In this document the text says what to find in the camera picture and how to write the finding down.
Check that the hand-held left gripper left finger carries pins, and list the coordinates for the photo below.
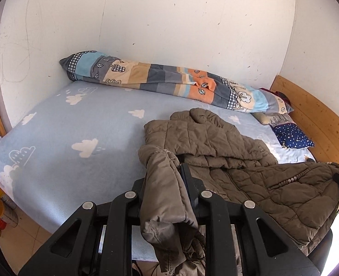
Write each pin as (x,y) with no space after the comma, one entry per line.
(123,207)

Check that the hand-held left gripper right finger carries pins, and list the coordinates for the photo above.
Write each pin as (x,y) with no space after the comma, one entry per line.
(192,189)

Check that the dark red cloth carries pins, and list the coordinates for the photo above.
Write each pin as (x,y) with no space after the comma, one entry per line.
(277,95)

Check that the small beige pillow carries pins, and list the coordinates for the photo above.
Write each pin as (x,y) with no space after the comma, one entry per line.
(261,118)

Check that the wooden headboard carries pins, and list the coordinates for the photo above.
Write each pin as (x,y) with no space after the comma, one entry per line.
(316,115)

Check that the grey printed pillow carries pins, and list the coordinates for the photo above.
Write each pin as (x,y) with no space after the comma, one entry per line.
(281,119)

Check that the navy star pillow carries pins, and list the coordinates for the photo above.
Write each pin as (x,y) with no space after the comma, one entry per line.
(293,136)

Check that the yellow can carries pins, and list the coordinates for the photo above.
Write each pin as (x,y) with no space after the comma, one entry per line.
(5,212)

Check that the brown quilted jacket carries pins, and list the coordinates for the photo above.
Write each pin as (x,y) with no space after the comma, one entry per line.
(273,189)

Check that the rolled patchwork quilt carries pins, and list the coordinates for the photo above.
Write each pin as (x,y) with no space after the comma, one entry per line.
(163,76)

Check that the blue cloud bed sheet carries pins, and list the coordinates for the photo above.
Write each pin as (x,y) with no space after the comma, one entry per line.
(80,120)

